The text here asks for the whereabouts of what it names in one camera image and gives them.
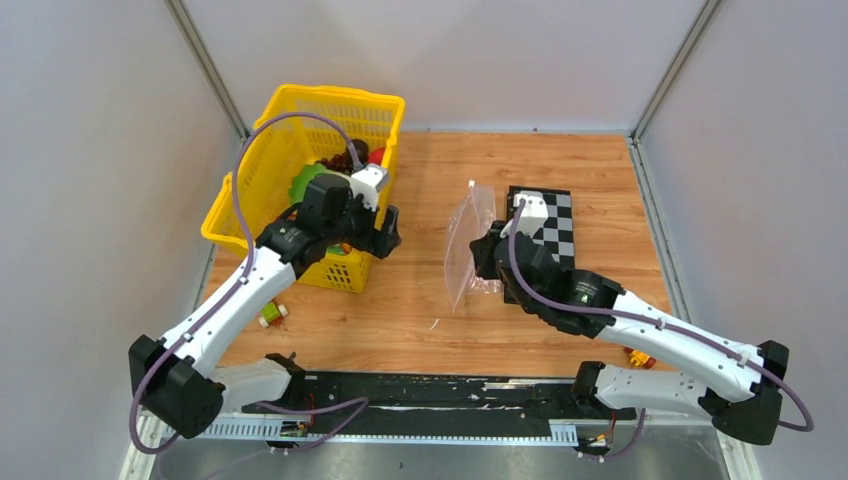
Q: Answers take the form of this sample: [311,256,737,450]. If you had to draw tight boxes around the clear zip top bag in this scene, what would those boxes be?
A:
[443,180,503,314]

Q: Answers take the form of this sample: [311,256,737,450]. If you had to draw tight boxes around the red strawberry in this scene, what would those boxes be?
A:
[367,147,386,166]

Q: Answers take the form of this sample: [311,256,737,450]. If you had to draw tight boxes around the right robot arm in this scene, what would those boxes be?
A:
[469,221,790,446]

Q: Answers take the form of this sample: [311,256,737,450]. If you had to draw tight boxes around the red green toy car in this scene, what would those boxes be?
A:
[257,301,289,329]

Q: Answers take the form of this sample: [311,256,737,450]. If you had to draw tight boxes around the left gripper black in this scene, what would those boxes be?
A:
[326,187,404,261]

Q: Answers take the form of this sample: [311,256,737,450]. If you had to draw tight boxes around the green lettuce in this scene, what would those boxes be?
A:
[288,163,335,204]

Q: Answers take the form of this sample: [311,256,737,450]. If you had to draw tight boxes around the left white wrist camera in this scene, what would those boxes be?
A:
[349,163,390,212]

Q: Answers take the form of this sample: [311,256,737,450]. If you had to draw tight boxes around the dark red grapes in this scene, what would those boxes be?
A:
[315,151,354,176]

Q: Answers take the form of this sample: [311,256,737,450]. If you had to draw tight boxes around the dark avocado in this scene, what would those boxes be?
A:
[352,139,370,164]

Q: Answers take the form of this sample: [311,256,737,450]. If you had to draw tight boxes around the orange yellow toy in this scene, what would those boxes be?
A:
[624,347,657,369]

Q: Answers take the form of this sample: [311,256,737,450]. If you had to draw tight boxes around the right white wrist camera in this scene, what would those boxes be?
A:
[501,190,549,238]

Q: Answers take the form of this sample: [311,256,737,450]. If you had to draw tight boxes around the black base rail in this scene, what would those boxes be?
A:
[275,371,637,438]

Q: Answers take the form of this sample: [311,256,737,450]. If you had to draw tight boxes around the yellow plastic basket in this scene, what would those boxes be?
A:
[200,84,405,257]

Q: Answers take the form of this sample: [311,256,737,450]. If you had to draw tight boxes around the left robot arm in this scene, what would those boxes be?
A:
[128,172,401,439]

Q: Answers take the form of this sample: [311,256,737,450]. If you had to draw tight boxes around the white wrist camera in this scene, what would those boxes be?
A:
[349,163,390,212]
[501,190,549,238]

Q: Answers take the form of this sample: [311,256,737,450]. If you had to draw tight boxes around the aluminium frame base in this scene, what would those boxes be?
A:
[119,370,763,480]

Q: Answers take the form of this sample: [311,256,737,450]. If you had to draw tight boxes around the black white checkerboard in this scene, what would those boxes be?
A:
[505,185,576,269]

